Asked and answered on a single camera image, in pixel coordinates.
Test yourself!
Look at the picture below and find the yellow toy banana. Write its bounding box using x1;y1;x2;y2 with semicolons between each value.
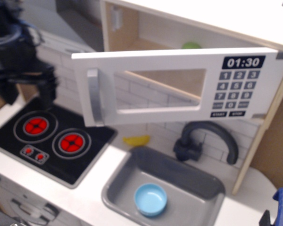
122;135;150;146

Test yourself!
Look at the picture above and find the grey microwave door handle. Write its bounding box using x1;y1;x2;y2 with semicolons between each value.
87;68;104;126

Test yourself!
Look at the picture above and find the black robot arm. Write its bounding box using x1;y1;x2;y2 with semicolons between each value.
0;0;58;109

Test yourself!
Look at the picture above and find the black object bottom right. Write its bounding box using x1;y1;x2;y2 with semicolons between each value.
259;210;271;226

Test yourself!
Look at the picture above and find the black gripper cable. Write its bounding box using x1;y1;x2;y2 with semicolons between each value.
18;20;44;48

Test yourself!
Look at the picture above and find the grey toy sink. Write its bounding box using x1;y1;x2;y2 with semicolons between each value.
102;147;225;226

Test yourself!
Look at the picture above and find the green toy pear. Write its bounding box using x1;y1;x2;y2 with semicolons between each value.
181;42;201;49

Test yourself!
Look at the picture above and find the white toy microwave door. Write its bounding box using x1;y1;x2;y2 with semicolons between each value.
72;48;283;126

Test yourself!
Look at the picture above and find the dark grey toy faucet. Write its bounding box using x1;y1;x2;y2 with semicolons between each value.
173;121;239;165

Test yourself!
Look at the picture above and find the black toy stovetop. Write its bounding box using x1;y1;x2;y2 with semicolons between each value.
0;97;117;189

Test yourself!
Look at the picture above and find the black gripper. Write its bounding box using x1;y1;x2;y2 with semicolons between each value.
0;41;58;109

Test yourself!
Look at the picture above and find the light blue bowl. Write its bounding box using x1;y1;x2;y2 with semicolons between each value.
133;183;168;217

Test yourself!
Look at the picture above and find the grey range hood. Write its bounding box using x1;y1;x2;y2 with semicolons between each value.
21;0;104;52

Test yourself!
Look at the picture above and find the grey oven door handle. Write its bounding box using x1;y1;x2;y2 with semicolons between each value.
9;199;59;226

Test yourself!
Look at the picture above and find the white toy oven front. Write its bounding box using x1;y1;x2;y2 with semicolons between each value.
0;173;89;226

